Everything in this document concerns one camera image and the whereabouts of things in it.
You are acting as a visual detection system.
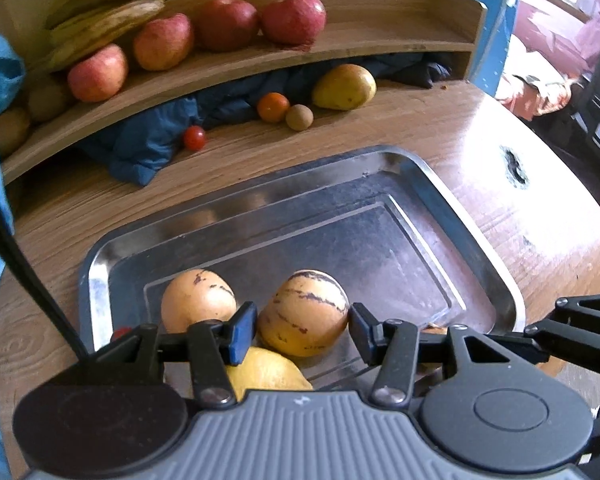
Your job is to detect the dark blue jacket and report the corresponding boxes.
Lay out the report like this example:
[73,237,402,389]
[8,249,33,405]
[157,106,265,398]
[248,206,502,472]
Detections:
[79,52,452,186]

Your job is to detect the brown kiwi, left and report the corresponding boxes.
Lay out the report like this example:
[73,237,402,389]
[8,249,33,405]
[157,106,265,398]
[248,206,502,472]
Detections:
[0,107,31,159]

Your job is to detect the striped pepino melon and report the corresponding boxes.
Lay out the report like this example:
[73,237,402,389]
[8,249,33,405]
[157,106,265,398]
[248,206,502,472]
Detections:
[257,269,350,358]

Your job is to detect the beige round pepino melon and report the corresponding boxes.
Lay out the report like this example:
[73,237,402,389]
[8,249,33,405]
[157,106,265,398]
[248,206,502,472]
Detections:
[161,269,237,334]

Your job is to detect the brown kiwi, right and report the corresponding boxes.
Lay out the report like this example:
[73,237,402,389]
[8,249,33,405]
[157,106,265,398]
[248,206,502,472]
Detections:
[27,80,70,122]

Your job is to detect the red apple, rightmost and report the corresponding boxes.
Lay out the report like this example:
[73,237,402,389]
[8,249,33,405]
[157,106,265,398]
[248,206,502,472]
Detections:
[260,0,327,47]

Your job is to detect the small brown longan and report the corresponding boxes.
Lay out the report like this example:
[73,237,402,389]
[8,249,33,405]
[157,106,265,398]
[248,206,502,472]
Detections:
[285,104,314,132]

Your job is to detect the banana bunch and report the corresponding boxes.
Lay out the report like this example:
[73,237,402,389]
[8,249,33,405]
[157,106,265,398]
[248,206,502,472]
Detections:
[28,0,166,76]

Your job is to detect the green-red pear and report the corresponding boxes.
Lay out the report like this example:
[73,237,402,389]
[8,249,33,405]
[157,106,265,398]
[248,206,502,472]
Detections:
[312,64,377,112]

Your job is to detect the yellow lemon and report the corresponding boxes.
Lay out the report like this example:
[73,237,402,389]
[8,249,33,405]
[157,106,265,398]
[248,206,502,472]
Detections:
[225,347,313,402]

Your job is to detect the pale red apple, leftmost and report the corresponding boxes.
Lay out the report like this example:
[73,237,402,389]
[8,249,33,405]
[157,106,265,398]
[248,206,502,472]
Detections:
[68,44,129,103]

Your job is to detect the cherry tomato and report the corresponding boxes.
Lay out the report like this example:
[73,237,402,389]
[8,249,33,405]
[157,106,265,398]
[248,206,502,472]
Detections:
[182,126,207,153]
[110,326,132,341]

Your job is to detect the small orange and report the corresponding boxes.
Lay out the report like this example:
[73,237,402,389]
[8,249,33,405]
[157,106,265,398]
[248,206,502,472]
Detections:
[422,326,448,335]
[257,92,290,124]

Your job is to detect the black cable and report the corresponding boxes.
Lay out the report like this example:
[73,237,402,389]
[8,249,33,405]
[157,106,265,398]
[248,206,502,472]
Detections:
[0,123,92,361]

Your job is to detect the wooden curved shelf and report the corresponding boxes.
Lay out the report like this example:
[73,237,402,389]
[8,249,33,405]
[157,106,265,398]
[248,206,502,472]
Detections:
[0,0,488,187]

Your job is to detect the brown kiwi, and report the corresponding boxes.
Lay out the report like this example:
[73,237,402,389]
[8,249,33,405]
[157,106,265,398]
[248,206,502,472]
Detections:
[27,80,70,122]
[0,107,31,159]

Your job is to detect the steel tray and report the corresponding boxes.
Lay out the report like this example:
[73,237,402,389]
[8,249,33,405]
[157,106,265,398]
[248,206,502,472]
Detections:
[78,145,527,394]

